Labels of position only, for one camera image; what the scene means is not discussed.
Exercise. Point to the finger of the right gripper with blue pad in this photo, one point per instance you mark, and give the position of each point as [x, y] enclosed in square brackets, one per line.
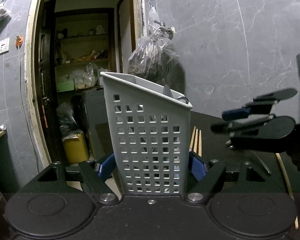
[236, 114]
[232, 126]

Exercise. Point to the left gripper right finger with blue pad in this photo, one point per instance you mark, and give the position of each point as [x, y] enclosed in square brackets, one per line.
[209, 177]

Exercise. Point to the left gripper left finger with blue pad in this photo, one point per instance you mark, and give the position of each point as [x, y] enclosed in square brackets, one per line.
[94, 175]

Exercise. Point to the metal spoon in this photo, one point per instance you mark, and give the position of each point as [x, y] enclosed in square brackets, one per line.
[266, 168]

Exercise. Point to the white perforated utensil basket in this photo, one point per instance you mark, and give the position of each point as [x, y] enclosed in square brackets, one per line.
[150, 135]

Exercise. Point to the black slotted spatula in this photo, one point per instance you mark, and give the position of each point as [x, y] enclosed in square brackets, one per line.
[167, 91]

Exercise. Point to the long wooden chopstick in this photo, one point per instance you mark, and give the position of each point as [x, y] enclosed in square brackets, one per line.
[285, 175]

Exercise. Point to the green box on shelf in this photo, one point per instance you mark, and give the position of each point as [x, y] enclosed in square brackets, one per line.
[65, 86]

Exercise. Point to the hanging plastic bag dark contents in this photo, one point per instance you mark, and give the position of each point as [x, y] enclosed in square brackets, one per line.
[153, 58]

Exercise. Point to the wall tap fixture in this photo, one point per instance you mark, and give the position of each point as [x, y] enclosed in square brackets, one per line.
[170, 31]

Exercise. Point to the orange wall hook ornament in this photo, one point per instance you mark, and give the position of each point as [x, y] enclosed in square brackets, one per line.
[18, 41]

